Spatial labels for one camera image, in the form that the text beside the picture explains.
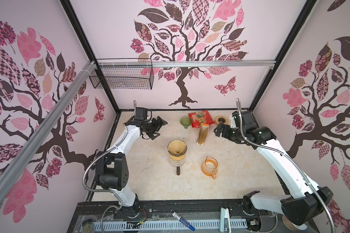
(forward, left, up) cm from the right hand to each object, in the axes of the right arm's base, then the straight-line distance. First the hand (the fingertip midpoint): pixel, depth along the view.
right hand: (221, 130), depth 76 cm
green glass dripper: (+24, +18, -20) cm, 36 cm away
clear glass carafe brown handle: (-12, +24, -15) cm, 31 cm away
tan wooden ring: (-9, +24, -15) cm, 29 cm away
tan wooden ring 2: (+25, -7, -23) cm, 35 cm away
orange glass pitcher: (-10, +4, -26) cm, 28 cm away
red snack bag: (+28, +4, -20) cm, 35 cm away
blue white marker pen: (-38, +21, -23) cm, 50 cm away
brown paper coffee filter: (-4, +24, -9) cm, 26 cm away
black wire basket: (+41, +54, +10) cm, 69 cm away
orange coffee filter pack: (+12, +6, -20) cm, 24 cm away
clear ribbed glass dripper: (-7, +26, -12) cm, 30 cm away
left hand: (+7, +31, -8) cm, 33 cm away
